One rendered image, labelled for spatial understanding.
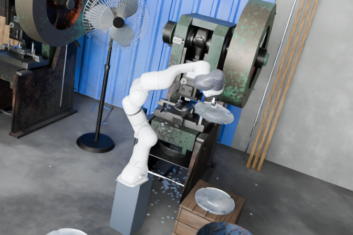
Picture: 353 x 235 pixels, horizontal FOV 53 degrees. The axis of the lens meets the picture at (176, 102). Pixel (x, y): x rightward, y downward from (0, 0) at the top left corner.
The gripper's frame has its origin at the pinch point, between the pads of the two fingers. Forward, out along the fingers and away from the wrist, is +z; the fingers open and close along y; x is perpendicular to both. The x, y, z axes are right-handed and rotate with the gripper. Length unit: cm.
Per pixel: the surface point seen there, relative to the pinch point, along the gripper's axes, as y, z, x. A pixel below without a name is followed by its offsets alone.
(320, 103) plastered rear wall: 101, 128, -91
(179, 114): 1.5, 38.7, 27.5
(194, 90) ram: 26, 39, 23
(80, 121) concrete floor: 2, 149, 153
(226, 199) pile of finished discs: -47, 50, -27
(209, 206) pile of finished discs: -58, 39, -17
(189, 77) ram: 32, 33, 30
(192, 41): 55, 16, 35
